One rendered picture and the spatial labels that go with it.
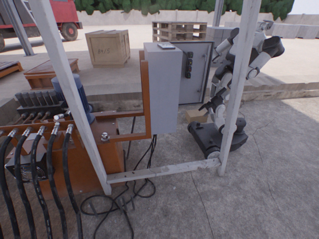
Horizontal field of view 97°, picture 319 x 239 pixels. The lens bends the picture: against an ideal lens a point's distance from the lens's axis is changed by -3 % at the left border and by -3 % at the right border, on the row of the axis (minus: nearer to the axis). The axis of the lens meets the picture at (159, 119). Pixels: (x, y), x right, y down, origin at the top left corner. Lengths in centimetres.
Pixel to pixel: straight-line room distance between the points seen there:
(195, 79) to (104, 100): 172
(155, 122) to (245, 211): 115
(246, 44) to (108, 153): 119
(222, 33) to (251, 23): 326
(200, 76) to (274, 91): 251
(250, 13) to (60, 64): 91
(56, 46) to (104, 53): 336
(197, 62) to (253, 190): 137
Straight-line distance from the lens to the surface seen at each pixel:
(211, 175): 179
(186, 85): 149
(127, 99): 268
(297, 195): 208
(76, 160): 138
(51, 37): 80
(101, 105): 274
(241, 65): 99
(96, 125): 143
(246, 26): 94
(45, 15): 79
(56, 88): 136
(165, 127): 113
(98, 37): 412
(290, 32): 1505
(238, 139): 207
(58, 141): 130
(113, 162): 139
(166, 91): 98
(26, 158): 138
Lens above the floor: 141
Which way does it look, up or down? 35 degrees down
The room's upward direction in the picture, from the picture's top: straight up
